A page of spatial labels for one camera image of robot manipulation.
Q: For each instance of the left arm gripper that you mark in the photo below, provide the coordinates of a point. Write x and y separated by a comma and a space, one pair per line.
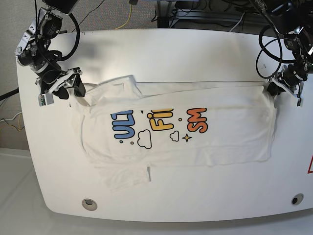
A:
290, 79

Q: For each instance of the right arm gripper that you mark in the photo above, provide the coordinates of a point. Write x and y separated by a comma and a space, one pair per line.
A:
58, 83

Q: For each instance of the white printed T-shirt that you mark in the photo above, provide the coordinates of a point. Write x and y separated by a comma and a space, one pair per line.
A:
125, 128

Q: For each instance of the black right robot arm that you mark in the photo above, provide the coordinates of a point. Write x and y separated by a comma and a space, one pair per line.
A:
33, 51

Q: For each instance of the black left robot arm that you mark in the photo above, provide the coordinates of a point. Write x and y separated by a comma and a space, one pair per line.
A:
292, 24

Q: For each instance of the red triangle sticker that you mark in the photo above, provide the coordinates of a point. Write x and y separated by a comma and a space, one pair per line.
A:
310, 169

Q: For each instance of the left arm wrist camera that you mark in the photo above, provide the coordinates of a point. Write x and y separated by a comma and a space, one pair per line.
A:
299, 100

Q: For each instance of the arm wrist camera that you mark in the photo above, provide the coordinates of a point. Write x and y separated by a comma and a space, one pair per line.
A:
299, 100
45, 99

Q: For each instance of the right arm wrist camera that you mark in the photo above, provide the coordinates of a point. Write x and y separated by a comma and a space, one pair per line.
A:
45, 99

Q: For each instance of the right table cable grommet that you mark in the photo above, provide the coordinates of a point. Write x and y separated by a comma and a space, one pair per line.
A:
297, 199

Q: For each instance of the table cable grommet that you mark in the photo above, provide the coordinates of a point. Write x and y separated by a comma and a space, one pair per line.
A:
89, 204
297, 199

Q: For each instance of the left table cable grommet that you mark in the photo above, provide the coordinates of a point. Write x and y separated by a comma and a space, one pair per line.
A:
89, 204

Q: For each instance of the black aluminium frame stand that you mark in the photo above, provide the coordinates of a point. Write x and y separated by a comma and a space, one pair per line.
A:
222, 13

